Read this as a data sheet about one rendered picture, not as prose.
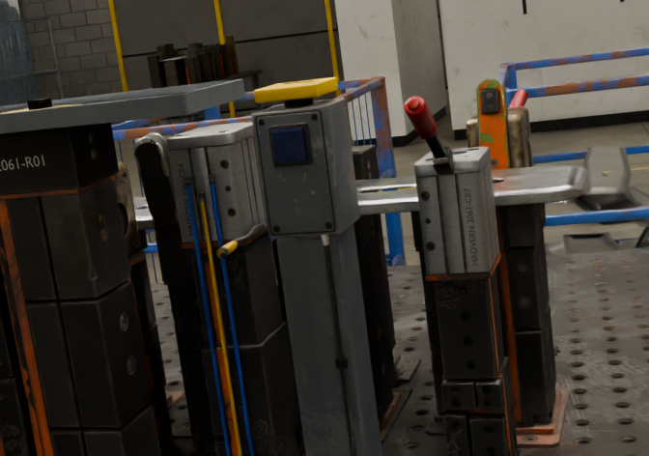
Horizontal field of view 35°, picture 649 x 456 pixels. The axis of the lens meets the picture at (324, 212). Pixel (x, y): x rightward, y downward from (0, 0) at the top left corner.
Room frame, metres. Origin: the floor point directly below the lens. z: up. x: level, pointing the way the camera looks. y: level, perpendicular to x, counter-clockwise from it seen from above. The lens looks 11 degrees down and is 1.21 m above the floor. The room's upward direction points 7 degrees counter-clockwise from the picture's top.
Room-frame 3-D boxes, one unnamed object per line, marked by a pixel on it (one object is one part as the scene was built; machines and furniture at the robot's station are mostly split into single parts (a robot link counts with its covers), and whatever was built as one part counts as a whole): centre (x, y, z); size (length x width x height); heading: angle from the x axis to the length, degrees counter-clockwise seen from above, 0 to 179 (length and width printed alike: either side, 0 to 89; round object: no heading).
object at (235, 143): (1.12, 0.11, 0.90); 0.13 x 0.10 x 0.41; 162
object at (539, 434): (1.18, -0.23, 0.84); 0.18 x 0.06 x 0.29; 162
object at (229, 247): (1.04, 0.09, 1.00); 0.12 x 0.01 x 0.01; 162
